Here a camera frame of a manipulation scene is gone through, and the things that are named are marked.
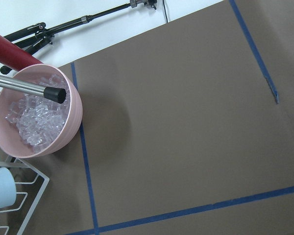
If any metal rod in ice bowl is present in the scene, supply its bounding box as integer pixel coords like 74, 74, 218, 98
0, 75, 67, 104

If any pink ice bowl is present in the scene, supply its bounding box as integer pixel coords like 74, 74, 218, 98
0, 64, 83, 158

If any black tripod stick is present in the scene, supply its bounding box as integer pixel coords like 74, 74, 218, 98
6, 0, 162, 67

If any red cylinder bottle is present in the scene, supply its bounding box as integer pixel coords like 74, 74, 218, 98
0, 35, 42, 71

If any blue plastic cup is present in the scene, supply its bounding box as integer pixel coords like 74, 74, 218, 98
0, 167, 17, 209

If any white wire cup rack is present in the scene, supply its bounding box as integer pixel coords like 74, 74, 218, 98
0, 156, 49, 235

